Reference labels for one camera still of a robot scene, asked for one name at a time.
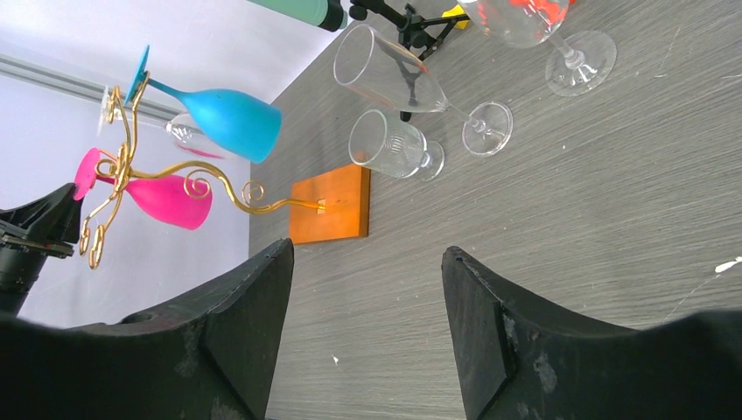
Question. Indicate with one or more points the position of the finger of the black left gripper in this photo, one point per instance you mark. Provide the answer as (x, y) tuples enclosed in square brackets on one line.
[(55, 217)]

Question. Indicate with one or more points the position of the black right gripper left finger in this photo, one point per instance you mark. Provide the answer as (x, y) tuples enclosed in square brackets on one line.
[(209, 353)]

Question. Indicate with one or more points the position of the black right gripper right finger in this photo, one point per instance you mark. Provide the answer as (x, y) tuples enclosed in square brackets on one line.
[(521, 356)]

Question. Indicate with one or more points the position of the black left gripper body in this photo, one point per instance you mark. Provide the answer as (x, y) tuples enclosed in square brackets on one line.
[(21, 262)]

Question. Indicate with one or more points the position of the pink wine glass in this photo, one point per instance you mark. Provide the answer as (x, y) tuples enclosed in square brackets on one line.
[(172, 200)]

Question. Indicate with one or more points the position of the blue wine glass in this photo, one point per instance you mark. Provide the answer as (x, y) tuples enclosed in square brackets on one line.
[(235, 121)]

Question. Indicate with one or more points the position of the clear patterned tumbler glass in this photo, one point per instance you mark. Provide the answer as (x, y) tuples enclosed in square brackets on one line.
[(394, 148)]

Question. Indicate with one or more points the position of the clear stemmed wine glass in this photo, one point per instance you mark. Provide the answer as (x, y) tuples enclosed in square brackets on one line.
[(579, 63)]

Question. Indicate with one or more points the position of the clear tall flute glass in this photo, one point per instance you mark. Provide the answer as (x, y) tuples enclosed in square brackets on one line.
[(385, 72)]

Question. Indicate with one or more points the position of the orange wooden rack base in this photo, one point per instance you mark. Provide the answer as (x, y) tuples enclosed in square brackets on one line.
[(344, 193)]

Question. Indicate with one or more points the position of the mint green microphone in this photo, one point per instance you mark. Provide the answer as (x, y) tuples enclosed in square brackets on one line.
[(325, 14)]

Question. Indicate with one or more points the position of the black tripod mic stand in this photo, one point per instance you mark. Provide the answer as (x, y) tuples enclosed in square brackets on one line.
[(410, 26)]

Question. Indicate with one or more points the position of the orange rectangular block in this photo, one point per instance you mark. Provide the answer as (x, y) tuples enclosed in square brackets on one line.
[(551, 11)]

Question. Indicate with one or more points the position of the yellow curved block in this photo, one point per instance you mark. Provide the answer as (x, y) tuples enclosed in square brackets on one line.
[(458, 13)]

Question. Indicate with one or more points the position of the gold wire glass rack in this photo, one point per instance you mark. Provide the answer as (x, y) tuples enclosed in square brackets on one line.
[(119, 167)]

